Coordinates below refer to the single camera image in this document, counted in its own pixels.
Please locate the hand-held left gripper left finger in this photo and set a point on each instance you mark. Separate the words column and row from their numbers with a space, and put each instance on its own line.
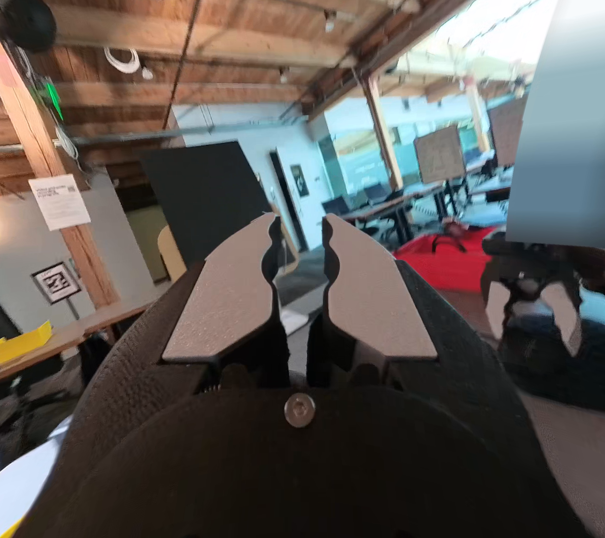
column 222, row 306

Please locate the handwritten notice board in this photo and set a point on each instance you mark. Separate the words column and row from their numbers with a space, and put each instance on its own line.
column 439, row 155
column 508, row 131

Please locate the white sheet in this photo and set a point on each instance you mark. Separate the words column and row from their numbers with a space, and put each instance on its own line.
column 26, row 481

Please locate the yellow storage bin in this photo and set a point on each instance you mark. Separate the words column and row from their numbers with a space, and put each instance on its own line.
column 23, row 344

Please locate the white panel stand base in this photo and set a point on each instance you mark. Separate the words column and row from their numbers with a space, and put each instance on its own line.
column 295, row 323

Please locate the dark door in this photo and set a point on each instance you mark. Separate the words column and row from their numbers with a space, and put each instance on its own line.
column 288, row 202

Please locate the white paper notice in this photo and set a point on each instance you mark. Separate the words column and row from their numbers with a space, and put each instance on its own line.
column 59, row 202

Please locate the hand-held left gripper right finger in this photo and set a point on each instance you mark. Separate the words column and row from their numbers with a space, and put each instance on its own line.
column 373, row 306

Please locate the black and white tag sign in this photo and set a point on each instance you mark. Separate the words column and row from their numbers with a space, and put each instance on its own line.
column 55, row 283

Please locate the long office desk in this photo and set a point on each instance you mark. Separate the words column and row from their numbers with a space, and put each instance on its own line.
column 392, row 207

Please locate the black round speaker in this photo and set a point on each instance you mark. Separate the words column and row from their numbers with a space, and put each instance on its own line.
column 30, row 27

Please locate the dark framed wall sign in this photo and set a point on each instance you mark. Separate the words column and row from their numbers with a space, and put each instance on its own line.
column 299, row 181

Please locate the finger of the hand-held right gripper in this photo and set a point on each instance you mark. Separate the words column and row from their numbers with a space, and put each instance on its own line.
column 565, row 320
column 497, row 311

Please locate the wooden office desk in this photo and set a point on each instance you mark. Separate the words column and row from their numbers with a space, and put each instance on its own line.
column 80, row 330

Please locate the wooden support post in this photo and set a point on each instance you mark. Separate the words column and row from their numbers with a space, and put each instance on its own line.
column 383, row 136
column 33, row 140

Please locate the red storage bin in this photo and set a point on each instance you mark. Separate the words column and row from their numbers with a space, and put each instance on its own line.
column 439, row 268

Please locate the green exit sign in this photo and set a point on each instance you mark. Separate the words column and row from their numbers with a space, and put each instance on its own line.
column 53, row 98

